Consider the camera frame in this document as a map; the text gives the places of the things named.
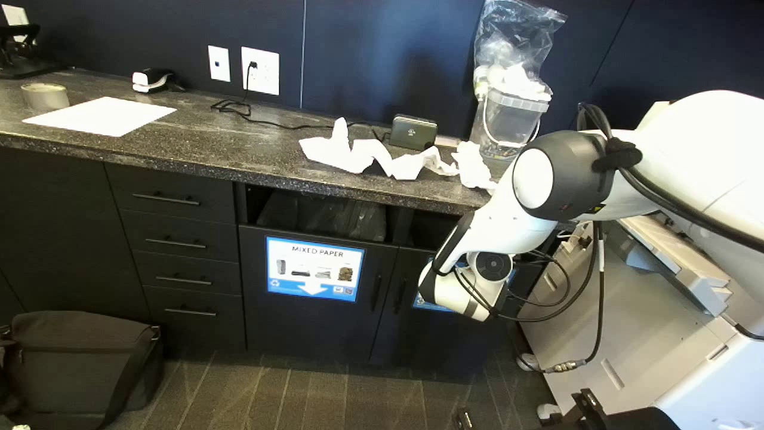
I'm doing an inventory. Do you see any black shoulder bag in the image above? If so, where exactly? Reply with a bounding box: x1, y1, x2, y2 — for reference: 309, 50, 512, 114
0, 311, 164, 430

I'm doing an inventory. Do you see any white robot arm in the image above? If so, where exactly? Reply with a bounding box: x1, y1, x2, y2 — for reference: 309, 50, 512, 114
419, 89, 764, 320

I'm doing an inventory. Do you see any middle crumpled white paper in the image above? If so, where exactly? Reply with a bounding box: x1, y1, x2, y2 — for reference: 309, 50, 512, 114
376, 145, 458, 181

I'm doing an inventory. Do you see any leftmost crumpled white paper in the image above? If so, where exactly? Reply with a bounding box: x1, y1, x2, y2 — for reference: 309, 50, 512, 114
298, 116, 377, 173

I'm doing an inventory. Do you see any black bin liner bag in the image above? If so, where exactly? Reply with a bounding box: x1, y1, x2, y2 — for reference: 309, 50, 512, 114
258, 190, 387, 242

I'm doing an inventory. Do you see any small crumpled white paper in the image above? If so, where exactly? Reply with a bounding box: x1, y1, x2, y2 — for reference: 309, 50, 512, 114
453, 140, 498, 194

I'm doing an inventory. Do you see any left bin cabinet door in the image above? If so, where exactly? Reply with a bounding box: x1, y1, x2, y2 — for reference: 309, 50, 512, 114
239, 225, 395, 360

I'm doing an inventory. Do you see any small dark grey box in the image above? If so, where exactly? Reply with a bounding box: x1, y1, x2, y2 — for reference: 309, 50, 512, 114
390, 114, 437, 151

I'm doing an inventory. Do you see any right mixed paper sign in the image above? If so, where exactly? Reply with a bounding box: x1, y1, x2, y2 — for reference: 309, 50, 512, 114
412, 294, 453, 312

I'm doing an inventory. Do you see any mixed paper sign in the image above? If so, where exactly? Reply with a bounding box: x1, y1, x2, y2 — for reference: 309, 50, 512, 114
265, 236, 365, 302
412, 294, 453, 312

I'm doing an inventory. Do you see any left mixed paper sign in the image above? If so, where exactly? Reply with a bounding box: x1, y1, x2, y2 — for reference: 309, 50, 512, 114
265, 236, 365, 302

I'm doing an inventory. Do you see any flat white paper sheet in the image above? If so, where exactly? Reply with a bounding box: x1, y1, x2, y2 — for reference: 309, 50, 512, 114
28, 96, 172, 139

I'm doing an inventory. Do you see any large grey office printer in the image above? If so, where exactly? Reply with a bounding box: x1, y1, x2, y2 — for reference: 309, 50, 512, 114
523, 209, 764, 430

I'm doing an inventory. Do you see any dark drawer cabinet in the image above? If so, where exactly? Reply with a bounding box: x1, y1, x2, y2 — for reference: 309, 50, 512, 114
0, 147, 247, 348

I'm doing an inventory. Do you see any white wall power outlet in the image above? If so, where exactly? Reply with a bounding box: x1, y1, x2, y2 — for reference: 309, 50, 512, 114
242, 48, 280, 96

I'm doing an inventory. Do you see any white wall switch plate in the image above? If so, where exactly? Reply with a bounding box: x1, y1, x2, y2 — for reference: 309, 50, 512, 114
209, 44, 231, 83

